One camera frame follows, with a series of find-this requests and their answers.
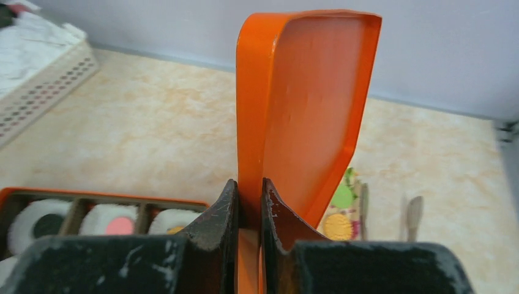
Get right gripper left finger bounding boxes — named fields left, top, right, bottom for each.
left=1, top=180, right=239, bottom=293

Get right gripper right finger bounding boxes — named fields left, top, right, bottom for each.
left=261, top=178, right=474, bottom=293

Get yellow cookie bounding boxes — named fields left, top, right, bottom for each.
left=323, top=213, right=354, bottom=241
left=166, top=226, right=184, bottom=235

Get floral serving tray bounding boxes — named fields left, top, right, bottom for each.
left=318, top=167, right=361, bottom=241

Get metal tongs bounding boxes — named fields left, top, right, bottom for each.
left=359, top=183, right=424, bottom=242

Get orange box lid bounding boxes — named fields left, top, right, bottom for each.
left=236, top=9, right=383, bottom=293

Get orange cookie box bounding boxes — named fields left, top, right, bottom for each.
left=1, top=187, right=208, bottom=268

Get paper cup back left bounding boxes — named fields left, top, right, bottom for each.
left=148, top=209, right=201, bottom=235

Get paper cup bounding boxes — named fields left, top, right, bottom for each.
left=78, top=204, right=137, bottom=235
left=7, top=199, right=72, bottom=255
left=148, top=209, right=201, bottom=235

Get green cookie back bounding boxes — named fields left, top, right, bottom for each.
left=330, top=184, right=354, bottom=209

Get paper cup middle left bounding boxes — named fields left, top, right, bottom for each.
left=78, top=204, right=137, bottom=235

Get paper cup front left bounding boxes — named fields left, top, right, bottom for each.
left=7, top=199, right=72, bottom=255

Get white plastic basket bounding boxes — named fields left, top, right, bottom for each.
left=0, top=0, right=100, bottom=149

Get white cloth in basket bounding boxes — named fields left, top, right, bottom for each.
left=1, top=12, right=86, bottom=98

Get dark item in basket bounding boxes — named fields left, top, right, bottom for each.
left=0, top=3, right=30, bottom=29

